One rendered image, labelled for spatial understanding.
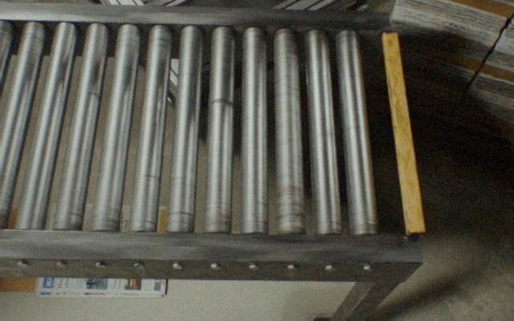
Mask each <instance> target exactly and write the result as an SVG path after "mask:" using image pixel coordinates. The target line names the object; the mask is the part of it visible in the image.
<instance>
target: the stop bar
mask: <svg viewBox="0 0 514 321"><path fill-rule="evenodd" d="M381 40H382V48H384V56H385V69H386V76H387V83H388V90H389V98H390V110H391V116H392V124H393V131H394V138H395V144H396V152H397V159H398V172H399V180H400V186H401V194H402V207H403V214H404V220H406V234H407V236H408V237H415V238H421V237H423V236H424V234H425V233H426V232H425V226H424V219H423V213H422V197H421V195H420V188H419V183H418V171H417V165H416V159H415V152H414V146H413V141H412V134H411V128H410V116H409V110H408V103H407V98H406V85H405V80H404V79H403V73H402V58H401V56H400V49H399V42H398V34H397V32H383V33H382V37H381Z"/></svg>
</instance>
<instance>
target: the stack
mask: <svg viewBox="0 0 514 321"><path fill-rule="evenodd" d="M492 1H495V2H500V3H504V4H507V5H509V6H514V0H492ZM394 5H396V6H393V7H392V9H391V11H390V25H391V32H397V34H398V37H399V38H400V39H407V40H410V41H413V42H416V43H419V44H422V45H425V46H429V47H434V48H438V49H441V50H444V51H449V52H452V53H455V54H456V55H462V56H464V57H467V58H471V59H475V60H478V61H483V59H485V61H484V65H485V64H486V65H489V66H493V67H498V68H501V69H504V70H508V71H514V19H513V18H512V16H513V13H512V15H511V17H510V18H507V17H504V16H500V15H497V14H491V13H488V12H486V11H483V10H480V9H476V8H474V7H469V6H465V5H462V4H458V3H455V2H450V1H447V0H396V3H394ZM391 16H392V17H391ZM399 49H400V56H401V58H402V73H403V79H404V80H405V85H406V90H408V91H412V92H416V93H418V94H421V95H423V96H426V97H429V98H431V99H434V100H439V101H442V102H444V103H447V104H452V105H454V104H455V103H457V102H458V103H457V108H463V109H466V110H470V111H473V112H478V113H481V114H484V115H487V116H489V117H493V118H496V119H498V120H504V121H507V122H509V123H512V124H514V82H511V81H508V80H505V79H500V78H496V77H494V76H490V75H485V73H483V72H479V71H481V70H480V69H479V70H478V71H477V70H474V69H470V68H467V67H462V66H460V65H455V63H450V62H447V61H444V60H441V59H435V58H432V57H429V56H425V55H420V53H418V52H413V51H409V50H406V49H402V48H399ZM485 56H486V57H485ZM484 65H483V66H484ZM371 79H374V80H376V81H380V82H383V83H387V76H386V62H385V56H384V52H382V56H381V59H380V62H379V63H377V64H376V67H375V69H374V72H373V74H372V76H371ZM365 101H366V110H367V112H369V113H373V114H376V115H379V116H384V118H386V119H389V120H392V116H391V110H390V98H389V92H387V91H382V90H379V89H376V88H374V87H369V85H368V88H367V90H366V93H365ZM407 103H408V109H411V110H414V111H417V112H421V113H424V114H427V115H431V116H433V117H435V118H439V119H441V120H445V121H450V122H452V123H455V124H460V125H462V126H465V128H471V129H474V130H476V131H479V132H485V133H487V134H490V135H493V136H498V138H500V139H505V140H507V142H506V143H505V144H504V145H502V144H497V143H495V142H491V141H488V140H484V139H481V138H478V137H477V136H473V135H470V134H466V133H464V132H460V131H456V130H454V129H450V128H445V126H442V125H440V124H435V123H432V122H429V121H426V120H421V119H419V118H416V117H413V116H410V115H409V116H410V126H413V128H418V129H422V130H424V131H428V132H432V133H434V134H438V135H440V136H445V137H446V138H449V139H452V140H456V141H459V142H462V143H464V144H470V145H473V146H476V147H478V148H481V149H483V150H486V151H489V152H494V153H497V154H500V155H503V156H507V157H510V159H513V160H514V132H511V131H508V130H505V129H502V128H497V127H496V126H494V125H491V124H485V123H483V122H480V121H476V120H472V119H468V118H465V117H463V116H461V115H456V114H454V113H453V112H447V111H444V110H442V109H438V108H433V107H431V106H430V105H428V104H423V103H420V102H418V101H413V100H409V99H407Z"/></svg>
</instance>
